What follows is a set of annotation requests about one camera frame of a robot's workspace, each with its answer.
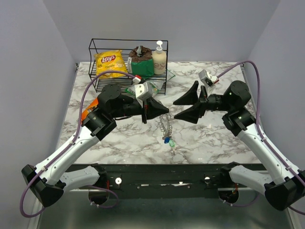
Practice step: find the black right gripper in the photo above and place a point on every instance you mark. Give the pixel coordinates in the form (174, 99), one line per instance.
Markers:
(192, 114)

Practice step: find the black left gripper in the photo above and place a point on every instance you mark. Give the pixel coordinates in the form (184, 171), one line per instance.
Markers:
(153, 109)

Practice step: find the metal disc keyring organizer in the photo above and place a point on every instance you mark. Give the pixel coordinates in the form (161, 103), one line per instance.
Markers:
(165, 126)

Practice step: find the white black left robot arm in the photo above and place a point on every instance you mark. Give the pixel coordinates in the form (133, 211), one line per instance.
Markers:
(93, 129)

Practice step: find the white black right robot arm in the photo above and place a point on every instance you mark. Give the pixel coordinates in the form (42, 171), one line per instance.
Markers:
(285, 182)

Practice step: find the green white snack pouch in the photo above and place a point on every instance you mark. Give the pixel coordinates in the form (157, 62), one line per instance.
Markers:
(155, 85)

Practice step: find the blue key tag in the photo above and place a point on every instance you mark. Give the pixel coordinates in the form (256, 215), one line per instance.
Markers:
(166, 140)

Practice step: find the green key tag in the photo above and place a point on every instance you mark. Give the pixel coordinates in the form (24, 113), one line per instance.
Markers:
(172, 146)

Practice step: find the green white card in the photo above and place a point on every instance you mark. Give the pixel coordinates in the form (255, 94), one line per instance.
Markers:
(170, 75)

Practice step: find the green brown coffee bag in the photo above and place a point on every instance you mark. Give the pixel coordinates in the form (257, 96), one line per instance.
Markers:
(140, 62)

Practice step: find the cream soap pump bottle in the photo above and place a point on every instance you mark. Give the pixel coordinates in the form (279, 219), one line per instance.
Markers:
(159, 59)

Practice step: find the orange razor box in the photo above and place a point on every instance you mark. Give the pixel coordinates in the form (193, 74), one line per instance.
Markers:
(89, 109)

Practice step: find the yellow Lays chips bag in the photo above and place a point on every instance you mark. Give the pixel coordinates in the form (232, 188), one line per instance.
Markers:
(110, 61)

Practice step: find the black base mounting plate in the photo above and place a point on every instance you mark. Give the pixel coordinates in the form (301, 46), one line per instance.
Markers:
(162, 181)

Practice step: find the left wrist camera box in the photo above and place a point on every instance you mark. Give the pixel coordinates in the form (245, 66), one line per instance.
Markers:
(142, 88)

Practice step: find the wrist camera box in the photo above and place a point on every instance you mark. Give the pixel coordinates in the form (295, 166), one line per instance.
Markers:
(142, 88)
(208, 79)

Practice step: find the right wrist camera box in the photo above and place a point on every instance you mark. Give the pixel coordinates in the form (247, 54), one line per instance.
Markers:
(208, 79)

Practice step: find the black wire shelf rack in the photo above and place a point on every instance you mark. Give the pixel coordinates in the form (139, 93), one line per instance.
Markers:
(98, 45)

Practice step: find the aluminium frame rail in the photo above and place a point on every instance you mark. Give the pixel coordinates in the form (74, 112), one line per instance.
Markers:
(97, 176)

